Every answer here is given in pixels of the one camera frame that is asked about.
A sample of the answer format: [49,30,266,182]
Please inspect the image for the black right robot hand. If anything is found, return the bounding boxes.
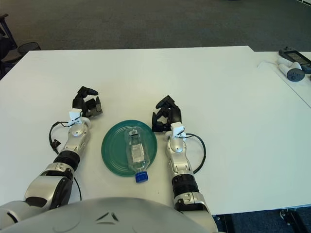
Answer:
[152,95,183,133]

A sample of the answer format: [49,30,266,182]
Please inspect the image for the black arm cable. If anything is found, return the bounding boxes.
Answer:
[184,132,207,174]
[48,120,82,202]

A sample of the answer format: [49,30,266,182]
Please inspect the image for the thin white cable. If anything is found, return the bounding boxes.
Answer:
[257,60,280,70]

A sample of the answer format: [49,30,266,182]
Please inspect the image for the black table leg with caster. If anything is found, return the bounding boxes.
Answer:
[279,209,303,233]

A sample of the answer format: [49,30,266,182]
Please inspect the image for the green ceramic plate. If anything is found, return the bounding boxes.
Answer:
[101,119,158,177]

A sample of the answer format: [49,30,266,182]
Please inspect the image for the black office chair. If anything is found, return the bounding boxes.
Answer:
[0,13,19,76]

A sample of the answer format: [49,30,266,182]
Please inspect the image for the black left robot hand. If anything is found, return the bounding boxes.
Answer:
[71,85,104,119]

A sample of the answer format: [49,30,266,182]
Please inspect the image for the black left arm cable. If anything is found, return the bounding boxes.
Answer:
[48,120,82,202]

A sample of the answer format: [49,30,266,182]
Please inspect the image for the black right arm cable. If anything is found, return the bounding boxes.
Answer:
[184,132,207,174]

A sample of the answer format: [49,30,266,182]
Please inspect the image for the clear bottle with blue cap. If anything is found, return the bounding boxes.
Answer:
[124,126,149,184]

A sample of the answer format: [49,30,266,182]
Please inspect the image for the black handheld screen device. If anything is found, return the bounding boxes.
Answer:
[278,46,311,73]

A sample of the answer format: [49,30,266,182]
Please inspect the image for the white and grey handheld controller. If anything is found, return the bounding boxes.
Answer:
[278,56,306,82]

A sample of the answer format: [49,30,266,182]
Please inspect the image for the black mesh waste bin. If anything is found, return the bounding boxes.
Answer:
[17,41,41,58]

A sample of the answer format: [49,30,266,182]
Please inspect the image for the grey robot torso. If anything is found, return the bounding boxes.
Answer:
[0,197,217,233]

